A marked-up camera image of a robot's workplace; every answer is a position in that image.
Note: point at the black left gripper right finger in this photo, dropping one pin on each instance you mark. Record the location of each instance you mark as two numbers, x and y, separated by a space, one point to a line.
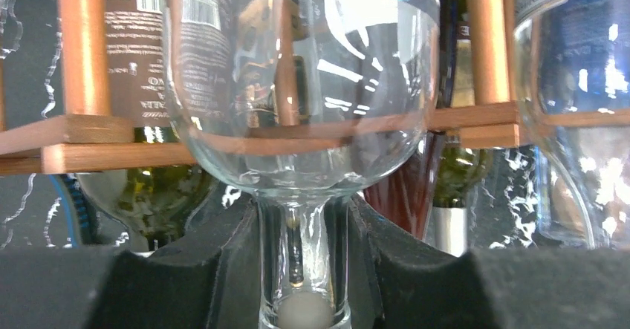
397 281

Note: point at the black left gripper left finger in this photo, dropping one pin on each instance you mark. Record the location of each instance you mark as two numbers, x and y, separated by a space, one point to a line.
207 279

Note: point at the clear glass bottle dark label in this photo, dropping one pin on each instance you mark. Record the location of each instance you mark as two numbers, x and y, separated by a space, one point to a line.
302 104

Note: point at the clear bottle white label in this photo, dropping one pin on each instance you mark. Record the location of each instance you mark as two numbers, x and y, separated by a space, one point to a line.
572 86

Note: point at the dark bottle gold cap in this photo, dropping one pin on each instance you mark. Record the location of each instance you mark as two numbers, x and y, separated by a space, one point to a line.
405 196

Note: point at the clear bottle lower rack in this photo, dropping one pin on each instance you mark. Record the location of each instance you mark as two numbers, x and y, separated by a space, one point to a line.
460 168

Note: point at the brown wooden wine rack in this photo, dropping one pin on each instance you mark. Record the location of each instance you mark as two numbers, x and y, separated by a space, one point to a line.
87 137

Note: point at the green bottle silver cap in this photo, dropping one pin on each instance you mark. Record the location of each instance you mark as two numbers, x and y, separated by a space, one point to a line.
154 204

